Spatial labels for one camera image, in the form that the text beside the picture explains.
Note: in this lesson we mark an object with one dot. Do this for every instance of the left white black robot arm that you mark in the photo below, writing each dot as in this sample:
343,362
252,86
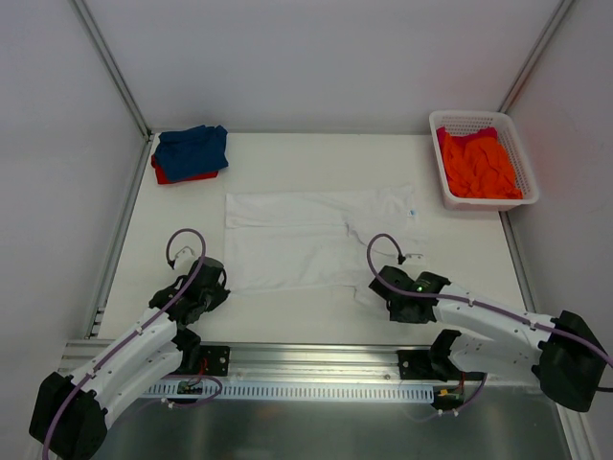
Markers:
73,412

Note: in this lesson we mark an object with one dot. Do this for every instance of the white slotted cable duct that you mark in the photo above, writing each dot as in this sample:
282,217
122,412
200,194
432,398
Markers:
293,391

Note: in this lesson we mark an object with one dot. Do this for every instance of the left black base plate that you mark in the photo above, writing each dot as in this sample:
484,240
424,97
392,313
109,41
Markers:
205,360

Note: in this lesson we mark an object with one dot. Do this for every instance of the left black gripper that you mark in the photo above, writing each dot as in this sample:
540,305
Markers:
211,291

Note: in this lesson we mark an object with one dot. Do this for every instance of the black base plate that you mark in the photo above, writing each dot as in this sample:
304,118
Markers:
205,360
414,364

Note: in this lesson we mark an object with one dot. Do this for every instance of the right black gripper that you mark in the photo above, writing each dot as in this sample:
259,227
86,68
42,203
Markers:
381,286

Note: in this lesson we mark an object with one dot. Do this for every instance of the folded blue t shirt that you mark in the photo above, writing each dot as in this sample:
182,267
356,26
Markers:
187,154

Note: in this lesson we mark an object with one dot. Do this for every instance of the folded red t shirt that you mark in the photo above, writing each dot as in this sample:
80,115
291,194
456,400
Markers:
163,180

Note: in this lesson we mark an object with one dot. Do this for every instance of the white plastic basket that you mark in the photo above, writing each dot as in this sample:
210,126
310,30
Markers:
463,122

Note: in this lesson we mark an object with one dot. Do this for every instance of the orange t shirt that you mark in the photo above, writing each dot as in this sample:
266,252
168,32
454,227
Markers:
479,169

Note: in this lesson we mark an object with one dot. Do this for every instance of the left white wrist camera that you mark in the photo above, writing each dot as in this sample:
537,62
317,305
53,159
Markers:
186,253

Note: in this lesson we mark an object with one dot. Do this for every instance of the aluminium mounting rail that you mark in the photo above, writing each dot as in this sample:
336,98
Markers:
361,364

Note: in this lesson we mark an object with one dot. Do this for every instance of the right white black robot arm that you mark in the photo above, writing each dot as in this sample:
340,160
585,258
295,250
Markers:
559,355

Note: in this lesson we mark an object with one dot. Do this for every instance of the white t shirt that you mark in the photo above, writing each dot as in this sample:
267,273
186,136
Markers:
296,240

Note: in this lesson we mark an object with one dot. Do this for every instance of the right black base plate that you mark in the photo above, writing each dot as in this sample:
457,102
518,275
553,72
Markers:
414,364

